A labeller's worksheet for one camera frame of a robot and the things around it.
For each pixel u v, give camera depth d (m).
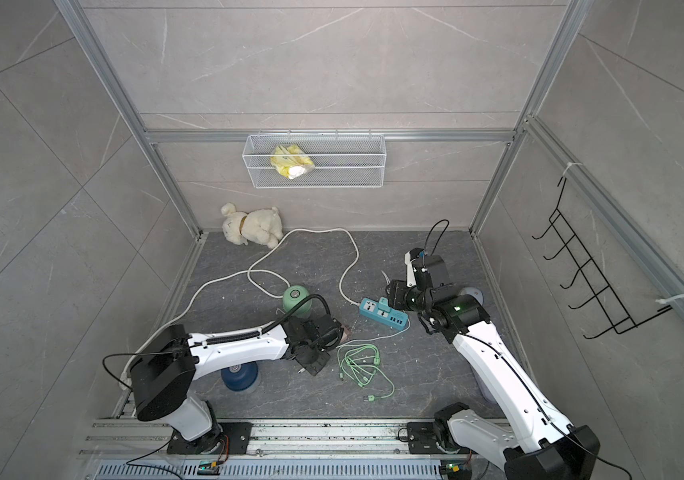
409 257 0.68
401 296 0.65
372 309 0.94
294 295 0.88
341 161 1.01
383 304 0.92
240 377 0.74
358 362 0.85
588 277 0.67
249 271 1.07
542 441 0.38
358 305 0.97
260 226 1.09
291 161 0.85
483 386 0.80
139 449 0.74
